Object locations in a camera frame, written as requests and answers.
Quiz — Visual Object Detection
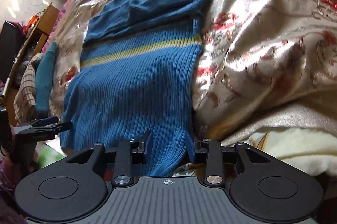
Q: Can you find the cream fleece blanket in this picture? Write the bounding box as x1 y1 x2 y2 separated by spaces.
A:
222 104 336 177

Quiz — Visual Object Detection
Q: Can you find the teal folded garment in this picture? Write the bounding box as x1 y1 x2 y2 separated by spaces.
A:
35 41 58 117

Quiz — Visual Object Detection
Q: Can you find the blue striped knit sweater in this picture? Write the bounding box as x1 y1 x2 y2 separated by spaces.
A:
60 0 208 176

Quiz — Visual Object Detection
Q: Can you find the beige checked cloth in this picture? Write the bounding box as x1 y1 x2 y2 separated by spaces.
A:
14 53 44 124

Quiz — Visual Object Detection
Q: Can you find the floral satin bedspread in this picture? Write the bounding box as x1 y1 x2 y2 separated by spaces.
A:
49 0 336 145

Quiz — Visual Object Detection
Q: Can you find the wooden bedside cabinet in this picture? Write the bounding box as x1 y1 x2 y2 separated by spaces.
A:
2 2 59 116

